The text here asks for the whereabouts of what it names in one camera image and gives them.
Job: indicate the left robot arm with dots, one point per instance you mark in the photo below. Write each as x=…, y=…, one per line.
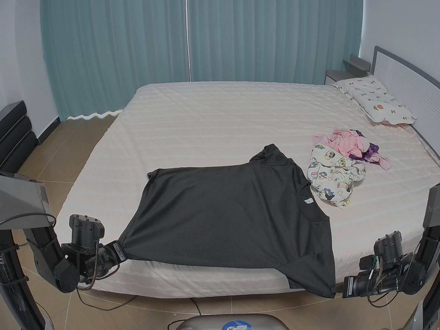
x=44, y=253

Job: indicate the pile of clothes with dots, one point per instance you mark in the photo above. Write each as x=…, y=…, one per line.
x=343, y=141

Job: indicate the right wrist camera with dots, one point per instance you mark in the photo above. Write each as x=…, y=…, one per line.
x=388, y=246

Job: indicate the grey bedside table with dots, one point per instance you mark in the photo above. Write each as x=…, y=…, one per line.
x=335, y=76

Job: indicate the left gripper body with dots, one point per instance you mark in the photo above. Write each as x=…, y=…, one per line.
x=113, y=254

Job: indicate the white printed pillow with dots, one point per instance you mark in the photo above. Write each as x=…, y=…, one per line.
x=374, y=100

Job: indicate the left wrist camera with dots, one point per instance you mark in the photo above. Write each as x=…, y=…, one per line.
x=86, y=230

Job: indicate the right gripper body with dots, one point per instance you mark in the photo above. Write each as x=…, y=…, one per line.
x=364, y=284

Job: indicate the blue-green curtain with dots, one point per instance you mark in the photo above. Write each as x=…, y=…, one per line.
x=275, y=29
x=113, y=46

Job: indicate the white printed pyjama top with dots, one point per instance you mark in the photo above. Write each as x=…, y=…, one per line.
x=335, y=177

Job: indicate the bed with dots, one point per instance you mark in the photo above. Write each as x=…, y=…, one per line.
x=223, y=122

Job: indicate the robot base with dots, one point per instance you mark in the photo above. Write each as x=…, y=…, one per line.
x=233, y=323

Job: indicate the black T-shirt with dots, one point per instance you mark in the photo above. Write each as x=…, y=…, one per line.
x=227, y=215

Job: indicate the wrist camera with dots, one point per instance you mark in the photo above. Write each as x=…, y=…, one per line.
x=86, y=230
x=388, y=246

